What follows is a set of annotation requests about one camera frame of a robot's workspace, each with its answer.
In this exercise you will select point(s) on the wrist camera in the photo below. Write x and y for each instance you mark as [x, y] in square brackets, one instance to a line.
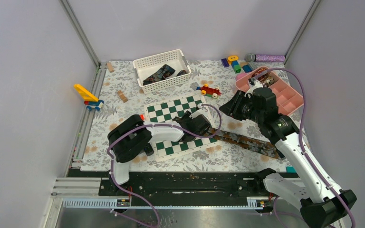
[254, 84]
[200, 110]

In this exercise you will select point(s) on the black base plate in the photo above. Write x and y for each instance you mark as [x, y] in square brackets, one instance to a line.
[181, 188]

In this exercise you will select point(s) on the red toy car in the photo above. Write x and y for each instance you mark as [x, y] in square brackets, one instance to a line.
[205, 90]

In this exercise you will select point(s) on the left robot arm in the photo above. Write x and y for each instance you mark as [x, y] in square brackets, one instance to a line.
[131, 137]

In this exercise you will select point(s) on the yellow blue toy crane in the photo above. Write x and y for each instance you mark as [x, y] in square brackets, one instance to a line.
[90, 101]

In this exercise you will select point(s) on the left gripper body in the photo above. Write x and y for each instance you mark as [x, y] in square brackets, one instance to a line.
[186, 118]

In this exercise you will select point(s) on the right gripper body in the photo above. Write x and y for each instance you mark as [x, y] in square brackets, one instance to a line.
[242, 108]

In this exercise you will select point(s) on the brown floral tie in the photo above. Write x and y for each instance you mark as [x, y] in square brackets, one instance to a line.
[251, 144]

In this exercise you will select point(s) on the purple block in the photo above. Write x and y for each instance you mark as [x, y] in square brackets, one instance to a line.
[225, 62]

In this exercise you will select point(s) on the brown rolled tie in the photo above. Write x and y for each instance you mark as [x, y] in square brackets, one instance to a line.
[268, 81]

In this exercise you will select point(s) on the floral table mat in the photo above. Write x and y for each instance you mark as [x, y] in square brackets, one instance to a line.
[224, 157]

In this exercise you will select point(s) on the purple glitter microphone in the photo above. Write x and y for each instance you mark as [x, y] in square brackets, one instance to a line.
[263, 58]

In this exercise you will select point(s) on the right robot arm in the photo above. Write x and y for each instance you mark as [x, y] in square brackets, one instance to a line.
[321, 201]

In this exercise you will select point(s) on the red rolled tie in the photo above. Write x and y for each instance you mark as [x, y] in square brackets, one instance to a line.
[259, 71]

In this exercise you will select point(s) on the dark blue patterned tie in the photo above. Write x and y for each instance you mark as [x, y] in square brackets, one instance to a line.
[163, 74]

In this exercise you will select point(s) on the yellow ring block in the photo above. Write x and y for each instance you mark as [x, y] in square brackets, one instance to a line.
[232, 58]

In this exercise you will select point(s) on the green white chessboard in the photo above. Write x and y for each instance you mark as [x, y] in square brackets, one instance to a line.
[164, 111]

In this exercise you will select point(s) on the pink cylinder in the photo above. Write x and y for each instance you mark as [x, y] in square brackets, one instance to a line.
[239, 76]

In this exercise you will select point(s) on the black microphone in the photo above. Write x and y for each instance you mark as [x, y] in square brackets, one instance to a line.
[148, 150]

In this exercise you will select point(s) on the white plastic basket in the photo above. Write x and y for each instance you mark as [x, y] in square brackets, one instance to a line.
[174, 58]

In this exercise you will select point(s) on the teal block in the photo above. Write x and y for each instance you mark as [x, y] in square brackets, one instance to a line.
[290, 169]

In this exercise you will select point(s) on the green block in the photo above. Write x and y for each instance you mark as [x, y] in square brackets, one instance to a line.
[237, 68]

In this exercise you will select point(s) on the pink compartment tray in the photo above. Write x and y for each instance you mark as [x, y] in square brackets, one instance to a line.
[286, 94]

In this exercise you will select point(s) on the blue block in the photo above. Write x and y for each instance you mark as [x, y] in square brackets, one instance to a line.
[247, 68]

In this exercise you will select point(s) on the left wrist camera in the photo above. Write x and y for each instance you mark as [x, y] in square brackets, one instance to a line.
[200, 110]

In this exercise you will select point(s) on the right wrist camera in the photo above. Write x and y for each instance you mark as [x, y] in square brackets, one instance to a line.
[254, 84]

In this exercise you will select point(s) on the wooden block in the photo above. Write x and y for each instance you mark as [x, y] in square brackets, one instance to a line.
[121, 95]
[110, 67]

